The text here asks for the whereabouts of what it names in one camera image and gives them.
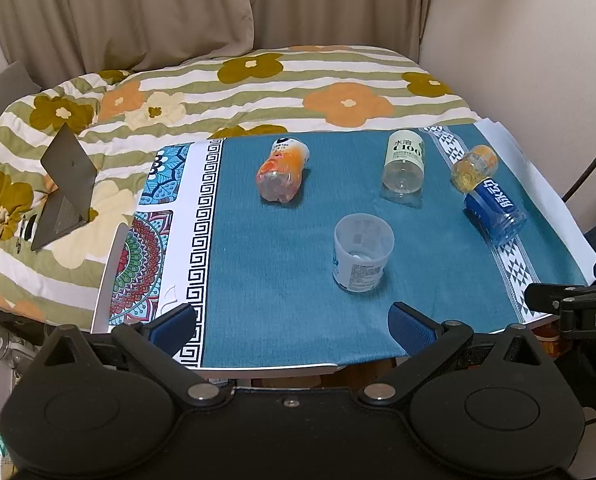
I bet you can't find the grey laptop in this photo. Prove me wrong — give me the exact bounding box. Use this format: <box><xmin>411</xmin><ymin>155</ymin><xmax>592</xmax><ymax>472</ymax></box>
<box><xmin>30</xmin><ymin>123</ymin><xmax>99</xmax><ymax>252</ymax></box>

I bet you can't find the small yellow drink bottle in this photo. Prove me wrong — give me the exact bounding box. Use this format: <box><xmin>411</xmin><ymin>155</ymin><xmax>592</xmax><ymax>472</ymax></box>
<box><xmin>451</xmin><ymin>144</ymin><xmax>501</xmax><ymax>194</ymax></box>

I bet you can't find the pale green label clear bottle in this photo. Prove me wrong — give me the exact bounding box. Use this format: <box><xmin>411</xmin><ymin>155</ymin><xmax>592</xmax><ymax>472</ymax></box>
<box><xmin>381</xmin><ymin>130</ymin><xmax>425</xmax><ymax>200</ymax></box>

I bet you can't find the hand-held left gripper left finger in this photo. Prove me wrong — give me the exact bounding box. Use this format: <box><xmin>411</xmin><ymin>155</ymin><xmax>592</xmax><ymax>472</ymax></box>
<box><xmin>42</xmin><ymin>303</ymin><xmax>235</xmax><ymax>409</ymax></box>

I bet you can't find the floral striped blanket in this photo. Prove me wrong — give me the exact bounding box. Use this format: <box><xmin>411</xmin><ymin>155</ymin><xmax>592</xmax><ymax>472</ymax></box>
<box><xmin>0</xmin><ymin>44</ymin><xmax>485</xmax><ymax>332</ymax></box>

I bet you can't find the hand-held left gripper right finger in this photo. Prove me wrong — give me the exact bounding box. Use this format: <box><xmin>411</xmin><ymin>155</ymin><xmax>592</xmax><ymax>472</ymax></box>
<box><xmin>357</xmin><ymin>302</ymin><xmax>550</xmax><ymax>407</ymax></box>

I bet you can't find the blue label plastic bottle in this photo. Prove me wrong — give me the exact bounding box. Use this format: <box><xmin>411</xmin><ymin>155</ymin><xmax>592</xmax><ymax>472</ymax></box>
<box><xmin>463</xmin><ymin>178</ymin><xmax>528</xmax><ymax>249</ymax></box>

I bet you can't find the beige curtain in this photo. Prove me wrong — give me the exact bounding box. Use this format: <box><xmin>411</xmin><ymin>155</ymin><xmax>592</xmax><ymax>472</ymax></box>
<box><xmin>0</xmin><ymin>0</ymin><xmax>429</xmax><ymax>75</ymax></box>

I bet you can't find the translucent plastic cup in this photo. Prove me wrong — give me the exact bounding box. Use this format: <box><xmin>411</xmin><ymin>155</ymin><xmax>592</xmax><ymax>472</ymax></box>
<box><xmin>333</xmin><ymin>213</ymin><xmax>395</xmax><ymax>294</ymax></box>

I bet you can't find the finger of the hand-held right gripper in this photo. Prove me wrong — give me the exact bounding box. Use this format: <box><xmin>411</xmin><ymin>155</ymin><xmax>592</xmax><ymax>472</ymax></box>
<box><xmin>524</xmin><ymin>283</ymin><xmax>590</xmax><ymax>317</ymax></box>

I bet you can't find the black cable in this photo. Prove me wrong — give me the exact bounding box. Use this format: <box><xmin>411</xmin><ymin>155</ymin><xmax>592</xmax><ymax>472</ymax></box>
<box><xmin>560</xmin><ymin>124</ymin><xmax>596</xmax><ymax>202</ymax></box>

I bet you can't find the teal patterned tablecloth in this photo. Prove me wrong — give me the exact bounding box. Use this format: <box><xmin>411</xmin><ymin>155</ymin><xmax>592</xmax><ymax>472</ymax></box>
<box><xmin>110</xmin><ymin>124</ymin><xmax>592</xmax><ymax>372</ymax></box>

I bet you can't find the orange label plastic bottle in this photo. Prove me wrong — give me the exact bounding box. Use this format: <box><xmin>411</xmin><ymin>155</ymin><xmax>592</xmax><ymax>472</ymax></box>
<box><xmin>256</xmin><ymin>137</ymin><xmax>311</xmax><ymax>205</ymax></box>

